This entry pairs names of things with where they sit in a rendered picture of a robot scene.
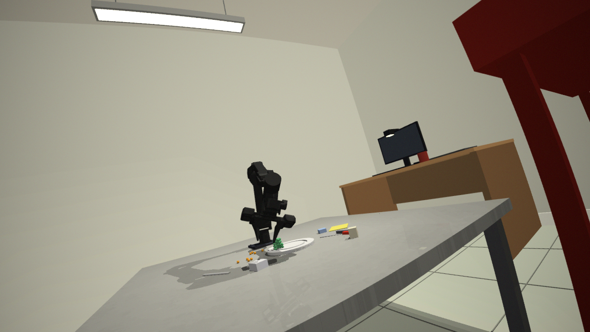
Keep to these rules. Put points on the yellow flat rectangular board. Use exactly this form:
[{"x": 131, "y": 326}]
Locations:
[{"x": 338, "y": 227}]

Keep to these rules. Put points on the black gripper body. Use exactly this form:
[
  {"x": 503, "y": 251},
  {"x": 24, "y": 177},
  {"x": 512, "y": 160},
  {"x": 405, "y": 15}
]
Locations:
[{"x": 269, "y": 215}]

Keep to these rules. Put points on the cream cube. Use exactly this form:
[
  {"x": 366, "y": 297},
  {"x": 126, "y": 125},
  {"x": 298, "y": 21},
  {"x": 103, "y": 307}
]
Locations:
[{"x": 353, "y": 232}]

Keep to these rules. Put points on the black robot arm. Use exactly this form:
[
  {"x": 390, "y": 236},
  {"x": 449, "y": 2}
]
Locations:
[{"x": 260, "y": 177}]

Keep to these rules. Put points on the white round board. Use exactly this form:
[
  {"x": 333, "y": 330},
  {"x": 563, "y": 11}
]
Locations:
[{"x": 291, "y": 246}]

